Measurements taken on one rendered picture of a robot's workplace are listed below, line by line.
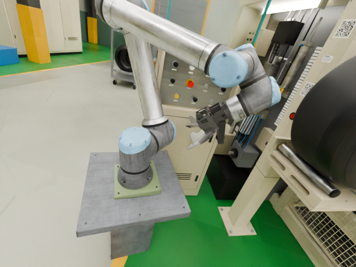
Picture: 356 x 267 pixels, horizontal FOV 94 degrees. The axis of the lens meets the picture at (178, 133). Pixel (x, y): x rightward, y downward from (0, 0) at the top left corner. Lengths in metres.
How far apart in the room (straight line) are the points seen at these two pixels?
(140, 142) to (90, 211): 0.37
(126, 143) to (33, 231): 1.06
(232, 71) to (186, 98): 0.76
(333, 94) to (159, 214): 0.86
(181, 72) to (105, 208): 0.87
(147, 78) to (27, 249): 1.30
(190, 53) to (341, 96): 0.56
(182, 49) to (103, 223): 0.74
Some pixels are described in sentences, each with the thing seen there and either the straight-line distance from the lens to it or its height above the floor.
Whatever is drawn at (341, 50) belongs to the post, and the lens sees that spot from 1.16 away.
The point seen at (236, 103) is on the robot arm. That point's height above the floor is 1.17.
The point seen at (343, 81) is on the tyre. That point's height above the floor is 1.31.
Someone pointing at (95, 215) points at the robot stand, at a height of 0.60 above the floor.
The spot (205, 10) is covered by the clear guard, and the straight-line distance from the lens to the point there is 1.13.
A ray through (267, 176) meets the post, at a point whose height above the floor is 0.63.
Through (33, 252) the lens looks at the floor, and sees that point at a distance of 1.57.
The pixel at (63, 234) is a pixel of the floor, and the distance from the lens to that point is 1.57.
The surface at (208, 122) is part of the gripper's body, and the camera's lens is 0.62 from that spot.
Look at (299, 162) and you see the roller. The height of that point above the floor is 0.91.
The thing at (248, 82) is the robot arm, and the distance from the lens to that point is 0.61.
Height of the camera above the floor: 1.33
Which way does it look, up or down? 30 degrees down
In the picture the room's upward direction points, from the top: 13 degrees clockwise
